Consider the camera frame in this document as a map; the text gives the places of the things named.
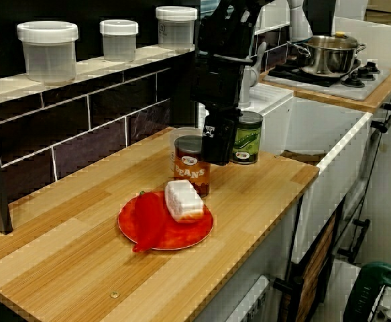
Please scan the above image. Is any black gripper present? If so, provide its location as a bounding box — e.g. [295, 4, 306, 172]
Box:
[190, 53, 253, 166]

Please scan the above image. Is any peas can green label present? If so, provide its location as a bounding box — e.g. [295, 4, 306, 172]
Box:
[231, 111, 264, 165]

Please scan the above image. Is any beans can orange label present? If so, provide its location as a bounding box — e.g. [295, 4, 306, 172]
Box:
[174, 135, 213, 198]

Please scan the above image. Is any translucent plastic cup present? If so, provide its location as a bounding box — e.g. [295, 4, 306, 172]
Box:
[169, 126, 203, 158]

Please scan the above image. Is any white and orange sushi toy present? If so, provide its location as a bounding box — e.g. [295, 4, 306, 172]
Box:
[164, 179, 205, 225]

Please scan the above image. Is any black stove grate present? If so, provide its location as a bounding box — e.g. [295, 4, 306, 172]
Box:
[268, 63, 362, 88]

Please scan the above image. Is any red plate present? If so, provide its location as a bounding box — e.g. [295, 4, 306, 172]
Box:
[117, 191, 215, 252]

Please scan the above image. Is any white sink unit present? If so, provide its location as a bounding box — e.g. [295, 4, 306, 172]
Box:
[197, 82, 374, 235]

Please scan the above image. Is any red chili pepper toy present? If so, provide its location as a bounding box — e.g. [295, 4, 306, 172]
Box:
[131, 190, 168, 253]

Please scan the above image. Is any large white-lidded plastic jar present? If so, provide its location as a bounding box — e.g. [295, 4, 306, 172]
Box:
[155, 5, 199, 51]
[16, 20, 79, 84]

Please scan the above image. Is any white cabinet with dispenser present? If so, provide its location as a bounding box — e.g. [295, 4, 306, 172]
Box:
[194, 197, 303, 322]

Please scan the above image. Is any steel cooking pot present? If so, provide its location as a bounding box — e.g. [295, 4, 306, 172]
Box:
[286, 40, 367, 75]

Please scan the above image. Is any small white-lidded plastic jar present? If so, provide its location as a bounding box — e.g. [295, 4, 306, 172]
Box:
[99, 19, 139, 62]

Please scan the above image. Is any white toy stove top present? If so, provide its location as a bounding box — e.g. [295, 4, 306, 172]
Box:
[261, 60, 391, 101]

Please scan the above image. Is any steel pot lid yellow knob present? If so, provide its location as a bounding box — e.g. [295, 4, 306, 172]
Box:
[300, 31, 360, 51]

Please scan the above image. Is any black tiled backsplash shelf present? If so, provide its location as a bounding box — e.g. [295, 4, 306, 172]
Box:
[0, 0, 201, 235]

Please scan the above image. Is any grey ice dispenser panel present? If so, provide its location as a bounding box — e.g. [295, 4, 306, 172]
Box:
[233, 274, 273, 322]

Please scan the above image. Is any black cabinet handle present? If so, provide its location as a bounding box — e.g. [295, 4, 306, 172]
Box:
[337, 219, 371, 263]
[272, 276, 305, 322]
[370, 103, 391, 134]

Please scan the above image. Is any wood panel black frame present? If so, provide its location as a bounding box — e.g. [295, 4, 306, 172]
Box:
[294, 197, 345, 322]

